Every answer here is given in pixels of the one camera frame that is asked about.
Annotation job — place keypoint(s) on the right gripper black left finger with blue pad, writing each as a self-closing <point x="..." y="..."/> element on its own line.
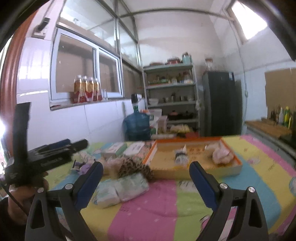
<point x="55" y="215"/>

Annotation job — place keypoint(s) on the teddy bear pink dress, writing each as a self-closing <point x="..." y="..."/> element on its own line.
<point x="219" y="154"/>

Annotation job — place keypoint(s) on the leopard print cloth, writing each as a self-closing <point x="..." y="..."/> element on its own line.
<point x="129" y="167"/>

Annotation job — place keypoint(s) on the green tissue pack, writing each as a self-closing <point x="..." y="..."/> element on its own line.
<point x="129" y="187"/>
<point x="105" y="194"/>

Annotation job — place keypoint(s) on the person's left hand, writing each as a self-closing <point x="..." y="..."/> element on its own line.
<point x="20" y="203"/>

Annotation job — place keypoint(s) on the teddy bear purple dress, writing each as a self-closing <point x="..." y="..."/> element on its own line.
<point x="83" y="162"/>

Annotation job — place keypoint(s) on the clear bagged plush item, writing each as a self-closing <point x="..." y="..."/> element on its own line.
<point x="112" y="166"/>

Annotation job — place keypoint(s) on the colourful cartoon quilt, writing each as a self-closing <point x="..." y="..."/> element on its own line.
<point x="174" y="210"/>

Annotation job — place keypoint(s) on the green white tissue box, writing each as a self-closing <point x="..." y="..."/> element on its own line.
<point x="114" y="150"/>

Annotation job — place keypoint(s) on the white snack packet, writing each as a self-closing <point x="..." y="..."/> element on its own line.
<point x="181" y="157"/>

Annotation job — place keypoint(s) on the orange drink bottles pack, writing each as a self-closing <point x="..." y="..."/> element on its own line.
<point x="86" y="89"/>

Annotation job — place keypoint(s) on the wooden counter top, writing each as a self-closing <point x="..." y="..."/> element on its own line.
<point x="269" y="127"/>

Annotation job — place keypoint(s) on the orange cardboard box tray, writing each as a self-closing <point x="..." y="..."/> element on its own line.
<point x="161" y="158"/>

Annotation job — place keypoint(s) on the floral tissue pack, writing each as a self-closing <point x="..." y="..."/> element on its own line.
<point x="133" y="149"/>

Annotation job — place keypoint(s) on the white spray bottle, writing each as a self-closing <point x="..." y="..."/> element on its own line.
<point x="281" y="117"/>

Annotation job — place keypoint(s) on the green yellow bottle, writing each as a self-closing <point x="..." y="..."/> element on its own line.
<point x="286" y="117"/>

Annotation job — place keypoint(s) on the blue water jug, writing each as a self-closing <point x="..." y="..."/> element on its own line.
<point x="136" y="126"/>

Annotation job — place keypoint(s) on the sliding glass window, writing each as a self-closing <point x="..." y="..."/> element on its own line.
<point x="74" y="55"/>

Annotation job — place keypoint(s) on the black refrigerator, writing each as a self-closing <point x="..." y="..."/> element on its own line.
<point x="221" y="104"/>

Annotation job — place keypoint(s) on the grey metal shelf unit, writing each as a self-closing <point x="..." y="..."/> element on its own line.
<point x="173" y="90"/>

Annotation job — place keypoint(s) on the glass jar on fridge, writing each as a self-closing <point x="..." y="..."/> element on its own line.
<point x="209" y="64"/>

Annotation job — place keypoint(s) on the teal canister on shelf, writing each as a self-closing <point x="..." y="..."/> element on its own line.
<point x="186" y="58"/>

